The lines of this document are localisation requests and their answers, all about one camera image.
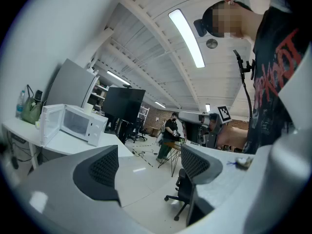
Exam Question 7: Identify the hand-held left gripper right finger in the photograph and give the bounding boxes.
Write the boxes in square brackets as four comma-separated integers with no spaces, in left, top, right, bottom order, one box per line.
[180,144,249,229]

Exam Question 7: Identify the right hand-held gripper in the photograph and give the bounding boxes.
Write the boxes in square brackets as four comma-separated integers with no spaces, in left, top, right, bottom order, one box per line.
[177,105,233,151]

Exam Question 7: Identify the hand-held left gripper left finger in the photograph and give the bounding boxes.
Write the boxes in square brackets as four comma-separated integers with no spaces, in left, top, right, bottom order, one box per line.
[14,144,156,234]

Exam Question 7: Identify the white box table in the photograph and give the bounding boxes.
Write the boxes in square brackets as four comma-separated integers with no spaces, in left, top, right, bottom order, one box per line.
[39,103,109,148]

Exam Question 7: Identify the cream cup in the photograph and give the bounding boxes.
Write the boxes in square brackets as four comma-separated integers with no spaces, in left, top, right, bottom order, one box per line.
[83,102,95,115]

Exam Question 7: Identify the person's right forearm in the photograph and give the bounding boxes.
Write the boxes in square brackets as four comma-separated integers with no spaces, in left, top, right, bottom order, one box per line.
[216,126,250,151]

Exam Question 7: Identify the black office chair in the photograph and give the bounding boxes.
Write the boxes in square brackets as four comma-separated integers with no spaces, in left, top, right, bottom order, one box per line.
[164,168,196,222]

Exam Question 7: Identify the large black screen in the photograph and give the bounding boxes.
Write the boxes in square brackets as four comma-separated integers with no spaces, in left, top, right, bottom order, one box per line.
[101,86,146,124]

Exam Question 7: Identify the green striped bag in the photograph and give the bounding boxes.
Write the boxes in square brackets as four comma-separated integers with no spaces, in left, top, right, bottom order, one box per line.
[20,84,42,125]

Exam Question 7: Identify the long ceiling light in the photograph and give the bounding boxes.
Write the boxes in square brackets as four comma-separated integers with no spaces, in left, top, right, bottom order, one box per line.
[168,8,206,69]
[106,70,131,86]

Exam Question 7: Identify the person's black printed t-shirt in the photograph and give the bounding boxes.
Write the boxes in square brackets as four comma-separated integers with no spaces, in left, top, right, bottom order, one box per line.
[243,6,311,156]

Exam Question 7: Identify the clear plastic water bottle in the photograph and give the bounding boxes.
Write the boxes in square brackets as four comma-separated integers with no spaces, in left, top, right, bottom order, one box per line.
[15,90,26,119]

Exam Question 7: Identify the grey partition panel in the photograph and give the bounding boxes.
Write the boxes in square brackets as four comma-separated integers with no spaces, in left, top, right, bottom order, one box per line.
[46,58,99,109]

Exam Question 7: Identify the person's head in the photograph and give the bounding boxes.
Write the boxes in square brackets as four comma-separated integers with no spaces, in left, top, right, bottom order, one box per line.
[202,0,258,40]

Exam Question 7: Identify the wire-leg wooden table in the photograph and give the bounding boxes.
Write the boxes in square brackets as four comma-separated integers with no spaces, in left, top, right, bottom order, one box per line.
[157,141,183,177]

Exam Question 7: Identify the small plush keychain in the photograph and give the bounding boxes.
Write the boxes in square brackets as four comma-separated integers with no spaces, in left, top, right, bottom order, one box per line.
[226,156,254,171]

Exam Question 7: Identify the black floor cables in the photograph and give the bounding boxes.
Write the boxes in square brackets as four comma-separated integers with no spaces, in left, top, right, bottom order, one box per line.
[132,148,159,167]

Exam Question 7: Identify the black head camera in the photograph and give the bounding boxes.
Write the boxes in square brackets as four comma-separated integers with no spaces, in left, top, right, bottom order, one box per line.
[193,18,211,38]

